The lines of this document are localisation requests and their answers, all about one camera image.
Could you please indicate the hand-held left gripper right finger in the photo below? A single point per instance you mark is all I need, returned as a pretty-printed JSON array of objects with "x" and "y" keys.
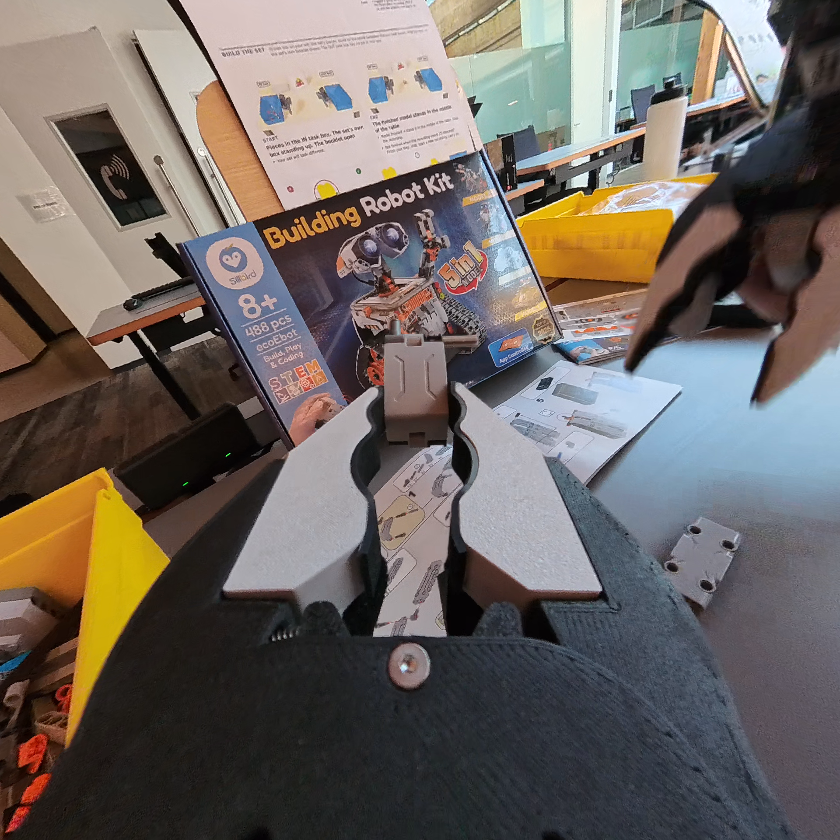
[{"x": 525, "y": 525}]

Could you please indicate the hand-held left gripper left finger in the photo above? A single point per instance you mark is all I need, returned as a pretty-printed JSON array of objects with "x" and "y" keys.
[{"x": 302, "y": 525}]

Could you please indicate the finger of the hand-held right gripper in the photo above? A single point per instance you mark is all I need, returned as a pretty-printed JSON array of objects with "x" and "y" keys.
[
  {"x": 695, "y": 275},
  {"x": 810, "y": 315}
]

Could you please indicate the grey building block shell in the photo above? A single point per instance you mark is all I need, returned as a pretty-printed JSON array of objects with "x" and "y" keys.
[{"x": 413, "y": 387}]

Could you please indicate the grey building panel with holes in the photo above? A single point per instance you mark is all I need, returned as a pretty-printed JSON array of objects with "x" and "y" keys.
[{"x": 702, "y": 564}]

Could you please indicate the grey axle with connector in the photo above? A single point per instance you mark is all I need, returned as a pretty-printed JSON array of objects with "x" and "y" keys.
[{"x": 466, "y": 342}]

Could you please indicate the wood-edged office desk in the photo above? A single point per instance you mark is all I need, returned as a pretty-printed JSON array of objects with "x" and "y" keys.
[{"x": 577, "y": 154}]

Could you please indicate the grey desk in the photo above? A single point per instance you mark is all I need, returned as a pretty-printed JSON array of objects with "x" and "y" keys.
[{"x": 754, "y": 492}]

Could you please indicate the small wood-edged side desk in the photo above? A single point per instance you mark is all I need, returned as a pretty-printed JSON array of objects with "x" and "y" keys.
[{"x": 118, "y": 325}]

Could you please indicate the white printed task sheet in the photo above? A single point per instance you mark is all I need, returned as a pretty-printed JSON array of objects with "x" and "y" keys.
[{"x": 328, "y": 79}]

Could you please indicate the clear plastic bag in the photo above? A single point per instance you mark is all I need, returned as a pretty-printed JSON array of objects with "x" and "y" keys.
[{"x": 636, "y": 197}]

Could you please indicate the yellow plastic bin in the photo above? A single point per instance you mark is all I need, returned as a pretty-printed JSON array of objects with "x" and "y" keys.
[
  {"x": 590, "y": 246},
  {"x": 124, "y": 558}
]

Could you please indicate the colourful folded manual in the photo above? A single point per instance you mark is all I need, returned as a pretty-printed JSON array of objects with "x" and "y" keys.
[{"x": 597, "y": 328}]

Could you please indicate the white water bottle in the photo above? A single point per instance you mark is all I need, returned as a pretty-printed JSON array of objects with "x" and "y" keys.
[{"x": 666, "y": 138}]

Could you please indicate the open building instruction booklet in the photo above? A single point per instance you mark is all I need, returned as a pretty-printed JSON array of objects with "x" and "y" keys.
[{"x": 590, "y": 407}]

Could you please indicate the black box with green light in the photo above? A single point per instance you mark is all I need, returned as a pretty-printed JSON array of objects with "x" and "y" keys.
[{"x": 184, "y": 459}]

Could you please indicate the black office chair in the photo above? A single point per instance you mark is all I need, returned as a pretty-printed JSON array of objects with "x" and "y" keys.
[{"x": 643, "y": 105}]

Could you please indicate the blue robot kit box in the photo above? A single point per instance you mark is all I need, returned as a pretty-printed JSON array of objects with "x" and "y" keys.
[{"x": 295, "y": 295}]

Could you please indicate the pile of building pieces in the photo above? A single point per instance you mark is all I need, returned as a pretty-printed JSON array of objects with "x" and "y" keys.
[{"x": 33, "y": 722}]

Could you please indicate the wooden display board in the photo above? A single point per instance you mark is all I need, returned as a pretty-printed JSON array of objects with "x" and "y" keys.
[{"x": 229, "y": 164}]

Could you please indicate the white door with phone sign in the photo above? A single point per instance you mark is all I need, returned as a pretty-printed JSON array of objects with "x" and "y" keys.
[{"x": 111, "y": 170}]

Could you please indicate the wooden post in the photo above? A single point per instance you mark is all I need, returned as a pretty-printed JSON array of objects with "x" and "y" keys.
[{"x": 707, "y": 59}]

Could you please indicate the white wall notice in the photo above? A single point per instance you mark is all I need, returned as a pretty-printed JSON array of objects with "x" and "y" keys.
[{"x": 39, "y": 205}]

